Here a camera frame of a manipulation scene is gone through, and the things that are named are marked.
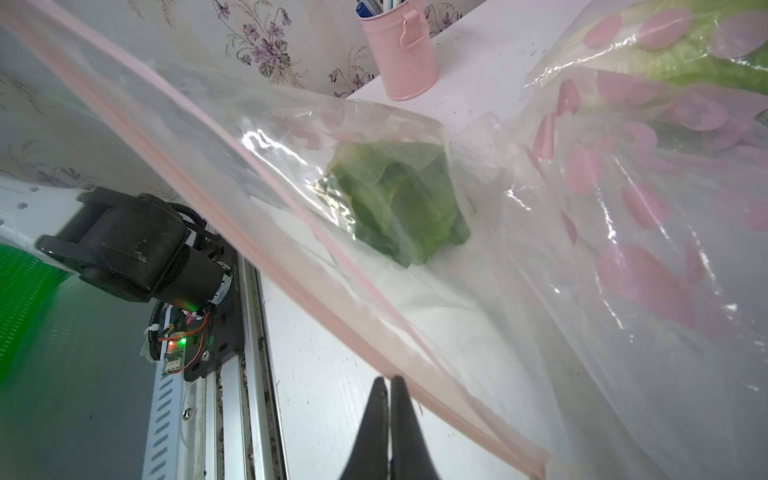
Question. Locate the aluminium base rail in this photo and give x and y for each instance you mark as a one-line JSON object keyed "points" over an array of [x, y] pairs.
{"points": [[224, 425]]}

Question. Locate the coloured pens bundle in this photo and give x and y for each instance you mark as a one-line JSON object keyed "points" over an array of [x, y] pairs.
{"points": [[371, 8]]}

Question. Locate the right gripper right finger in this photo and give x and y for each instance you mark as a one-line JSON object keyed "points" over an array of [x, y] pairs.
{"points": [[410, 456]]}

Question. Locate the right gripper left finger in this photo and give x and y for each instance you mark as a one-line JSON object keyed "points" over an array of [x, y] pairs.
{"points": [[369, 456]]}

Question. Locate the pink pen cup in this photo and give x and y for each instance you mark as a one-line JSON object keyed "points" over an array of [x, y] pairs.
{"points": [[400, 43]]}

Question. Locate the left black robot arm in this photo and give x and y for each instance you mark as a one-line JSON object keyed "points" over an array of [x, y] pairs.
{"points": [[139, 248]]}

